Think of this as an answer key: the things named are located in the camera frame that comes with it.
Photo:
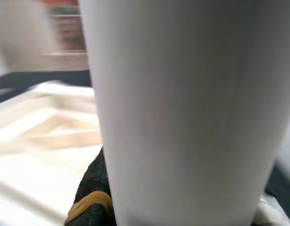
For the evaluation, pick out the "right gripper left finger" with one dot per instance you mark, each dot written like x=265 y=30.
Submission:
x=93 y=179

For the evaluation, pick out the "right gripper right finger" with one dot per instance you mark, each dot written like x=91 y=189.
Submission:
x=269 y=207

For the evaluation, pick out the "white plastic table leg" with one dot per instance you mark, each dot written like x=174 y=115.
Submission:
x=182 y=106

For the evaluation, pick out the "white plastic children table top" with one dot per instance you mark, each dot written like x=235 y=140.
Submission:
x=29 y=176

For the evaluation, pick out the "yellow rubber band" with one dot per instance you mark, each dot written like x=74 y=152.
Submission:
x=88 y=197

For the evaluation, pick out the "black table cloth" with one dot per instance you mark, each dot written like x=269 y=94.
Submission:
x=41 y=78

